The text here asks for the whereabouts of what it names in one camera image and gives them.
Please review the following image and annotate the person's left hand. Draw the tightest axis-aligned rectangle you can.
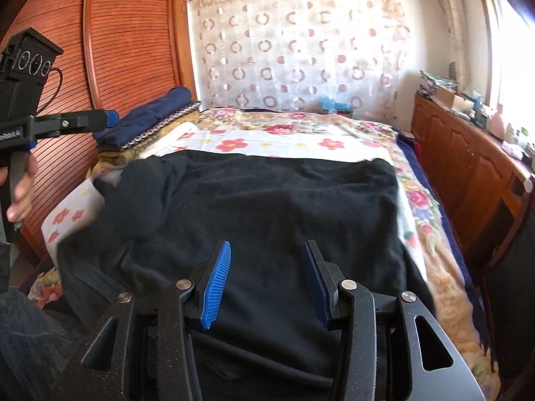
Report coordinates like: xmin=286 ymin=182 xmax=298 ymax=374
xmin=7 ymin=161 xmax=39 ymax=223

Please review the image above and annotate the black cable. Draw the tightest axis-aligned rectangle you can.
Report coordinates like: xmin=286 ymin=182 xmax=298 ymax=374
xmin=39 ymin=66 xmax=64 ymax=114

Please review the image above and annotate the floral blanket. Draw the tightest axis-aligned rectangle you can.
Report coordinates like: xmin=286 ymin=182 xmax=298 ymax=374
xmin=200 ymin=107 xmax=500 ymax=401

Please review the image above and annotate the folded navy garment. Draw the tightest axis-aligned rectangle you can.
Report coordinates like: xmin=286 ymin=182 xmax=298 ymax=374
xmin=93 ymin=86 xmax=194 ymax=145

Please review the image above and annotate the person's jeans leg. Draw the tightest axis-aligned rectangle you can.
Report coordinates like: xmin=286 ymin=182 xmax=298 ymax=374
xmin=0 ymin=290 xmax=89 ymax=401

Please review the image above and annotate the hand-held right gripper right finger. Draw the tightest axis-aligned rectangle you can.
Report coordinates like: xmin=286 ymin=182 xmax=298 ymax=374
xmin=305 ymin=240 xmax=455 ymax=401

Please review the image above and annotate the folded yellow garment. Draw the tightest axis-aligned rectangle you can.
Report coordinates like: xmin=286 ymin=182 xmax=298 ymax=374
xmin=97 ymin=149 xmax=139 ymax=169

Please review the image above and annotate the folded black white patterned garment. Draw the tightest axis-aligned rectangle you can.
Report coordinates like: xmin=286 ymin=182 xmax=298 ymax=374
xmin=120 ymin=100 xmax=203 ymax=150

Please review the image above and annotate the wooden cabinet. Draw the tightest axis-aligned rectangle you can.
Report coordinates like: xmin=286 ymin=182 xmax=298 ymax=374
xmin=410 ymin=91 xmax=535 ymax=270

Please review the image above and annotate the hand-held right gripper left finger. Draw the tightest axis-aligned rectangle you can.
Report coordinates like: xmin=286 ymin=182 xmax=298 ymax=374
xmin=81 ymin=239 xmax=232 ymax=401

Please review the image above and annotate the cardboard box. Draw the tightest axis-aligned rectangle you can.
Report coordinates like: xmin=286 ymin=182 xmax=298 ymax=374
xmin=435 ymin=86 xmax=474 ymax=112

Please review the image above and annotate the sheer circle patterned curtain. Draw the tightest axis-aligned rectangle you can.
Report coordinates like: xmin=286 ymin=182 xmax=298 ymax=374
xmin=187 ymin=0 xmax=414 ymax=123

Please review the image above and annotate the white flowered bed sheet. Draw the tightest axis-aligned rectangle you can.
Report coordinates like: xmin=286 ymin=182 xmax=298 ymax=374
xmin=41 ymin=127 xmax=428 ymax=285

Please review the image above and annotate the black t-shirt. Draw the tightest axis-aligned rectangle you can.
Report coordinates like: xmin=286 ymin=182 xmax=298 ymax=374
xmin=56 ymin=149 xmax=438 ymax=401

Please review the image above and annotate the stack of papers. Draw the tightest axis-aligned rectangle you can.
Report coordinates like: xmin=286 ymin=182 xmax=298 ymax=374
xmin=418 ymin=69 xmax=459 ymax=97

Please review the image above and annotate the blue toy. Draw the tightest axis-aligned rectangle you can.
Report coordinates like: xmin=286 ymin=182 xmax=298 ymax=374
xmin=319 ymin=95 xmax=352 ymax=116

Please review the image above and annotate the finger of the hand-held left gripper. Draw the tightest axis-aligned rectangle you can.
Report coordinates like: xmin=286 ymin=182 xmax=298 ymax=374
xmin=32 ymin=109 xmax=118 ymax=140

